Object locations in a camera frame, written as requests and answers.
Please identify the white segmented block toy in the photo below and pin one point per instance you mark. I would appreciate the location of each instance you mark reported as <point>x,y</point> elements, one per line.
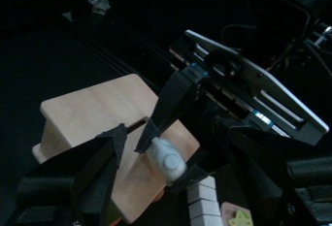
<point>202,200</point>

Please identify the grey metal clip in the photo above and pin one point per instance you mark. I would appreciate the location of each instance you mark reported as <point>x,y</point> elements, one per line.
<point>99,3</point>

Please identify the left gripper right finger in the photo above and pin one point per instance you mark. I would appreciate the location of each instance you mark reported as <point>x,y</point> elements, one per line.
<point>259,171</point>

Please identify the white toy detergent bottle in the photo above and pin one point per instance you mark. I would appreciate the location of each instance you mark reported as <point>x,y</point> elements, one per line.
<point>168,160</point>

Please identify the light wooden toy drawer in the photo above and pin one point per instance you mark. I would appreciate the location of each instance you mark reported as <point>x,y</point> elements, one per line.
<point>99,107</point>

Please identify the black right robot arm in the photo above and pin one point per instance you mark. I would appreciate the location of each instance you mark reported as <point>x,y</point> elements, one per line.
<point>285,13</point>

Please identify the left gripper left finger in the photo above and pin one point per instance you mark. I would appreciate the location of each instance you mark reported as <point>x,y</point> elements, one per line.
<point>97,175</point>

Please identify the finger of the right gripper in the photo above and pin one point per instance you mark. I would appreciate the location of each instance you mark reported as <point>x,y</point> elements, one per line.
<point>173,103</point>
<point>190,176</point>

